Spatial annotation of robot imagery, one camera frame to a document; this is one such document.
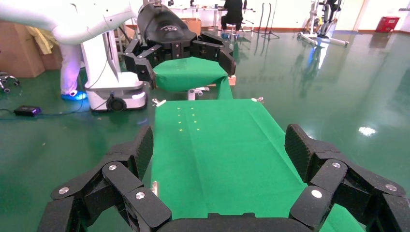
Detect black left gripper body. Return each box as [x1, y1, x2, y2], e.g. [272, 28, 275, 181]
[137, 3, 198, 62]

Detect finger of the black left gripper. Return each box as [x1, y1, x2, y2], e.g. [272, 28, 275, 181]
[122, 39, 164, 89]
[191, 31, 237, 77]

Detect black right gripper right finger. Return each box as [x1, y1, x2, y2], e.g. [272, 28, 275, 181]
[284, 123, 410, 232]

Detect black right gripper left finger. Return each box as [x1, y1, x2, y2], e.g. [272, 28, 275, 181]
[37, 125, 173, 232]

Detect white robot base with column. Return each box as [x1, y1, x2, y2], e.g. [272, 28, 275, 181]
[80, 30, 148, 112]

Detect brown cardboard box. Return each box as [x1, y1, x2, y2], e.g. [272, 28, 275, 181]
[181, 17, 203, 36]

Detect stacked brown cardboard boxes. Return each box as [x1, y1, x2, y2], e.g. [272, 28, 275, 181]
[0, 20, 63, 79]

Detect red box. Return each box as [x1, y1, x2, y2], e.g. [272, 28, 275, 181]
[375, 16, 401, 34]

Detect round stool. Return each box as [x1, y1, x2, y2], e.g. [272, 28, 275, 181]
[224, 22, 247, 41]

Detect seated person in black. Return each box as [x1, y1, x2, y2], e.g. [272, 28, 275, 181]
[220, 0, 246, 32]

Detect bunched green cloth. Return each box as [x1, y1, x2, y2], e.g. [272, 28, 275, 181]
[153, 57, 237, 100]

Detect white pipe fitting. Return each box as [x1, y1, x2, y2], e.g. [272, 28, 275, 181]
[187, 86, 210, 101]

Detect black tripod stand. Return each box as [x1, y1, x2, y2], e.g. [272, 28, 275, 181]
[253, 2, 280, 41]

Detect person in white trousers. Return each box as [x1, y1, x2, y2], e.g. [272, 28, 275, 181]
[59, 42, 88, 102]

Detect yellow garment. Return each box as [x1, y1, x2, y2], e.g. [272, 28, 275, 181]
[25, 25, 54, 55]

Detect green table cloth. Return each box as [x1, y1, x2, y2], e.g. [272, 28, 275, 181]
[150, 98, 366, 232]

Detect black power adapter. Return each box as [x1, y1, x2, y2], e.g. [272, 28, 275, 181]
[13, 105, 42, 117]

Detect office chair wheel base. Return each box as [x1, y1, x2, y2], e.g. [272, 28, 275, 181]
[0, 72, 20, 94]

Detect black adapter cable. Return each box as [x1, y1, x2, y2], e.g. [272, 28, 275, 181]
[0, 107, 93, 122]

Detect white exercise machine frame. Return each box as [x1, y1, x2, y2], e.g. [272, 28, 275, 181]
[297, 0, 350, 48]

